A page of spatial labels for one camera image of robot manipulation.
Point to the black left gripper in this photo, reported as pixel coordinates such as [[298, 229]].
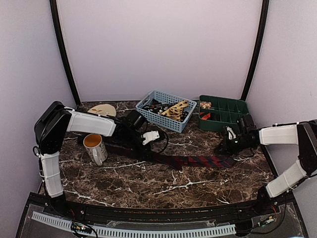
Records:
[[145, 151]]

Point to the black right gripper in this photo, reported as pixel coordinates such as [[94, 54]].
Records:
[[225, 146]]

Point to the red navy striped tie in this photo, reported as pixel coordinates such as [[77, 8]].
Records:
[[175, 162]]

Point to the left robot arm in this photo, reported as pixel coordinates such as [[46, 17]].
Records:
[[50, 130]]

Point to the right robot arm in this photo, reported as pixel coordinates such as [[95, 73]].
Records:
[[303, 134]]

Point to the beige floral plate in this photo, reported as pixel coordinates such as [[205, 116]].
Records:
[[103, 110]]

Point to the black white floral tie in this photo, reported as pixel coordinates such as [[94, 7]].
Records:
[[156, 107]]

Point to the green divided organizer tray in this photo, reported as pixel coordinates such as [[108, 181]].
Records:
[[224, 112]]

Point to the cream floral mug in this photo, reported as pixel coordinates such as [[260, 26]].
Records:
[[95, 148]]

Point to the light blue plastic basket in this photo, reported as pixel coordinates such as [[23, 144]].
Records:
[[161, 120]]

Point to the rolled orange navy striped tie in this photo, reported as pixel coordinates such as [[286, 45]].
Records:
[[205, 116]]

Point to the yellow beetle print tie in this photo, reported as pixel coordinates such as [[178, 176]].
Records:
[[176, 112]]

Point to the rolled cream tropical print tie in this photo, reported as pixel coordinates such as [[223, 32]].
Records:
[[205, 105]]

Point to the black front rail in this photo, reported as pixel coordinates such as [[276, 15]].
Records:
[[241, 213]]

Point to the grey slotted cable duct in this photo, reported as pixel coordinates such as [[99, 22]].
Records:
[[116, 229]]

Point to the black left frame post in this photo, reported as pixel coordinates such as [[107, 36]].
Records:
[[63, 53]]

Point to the black frame post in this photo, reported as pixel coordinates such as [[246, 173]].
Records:
[[257, 49], [63, 53]]

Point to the black right frame post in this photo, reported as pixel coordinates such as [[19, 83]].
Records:
[[257, 49]]

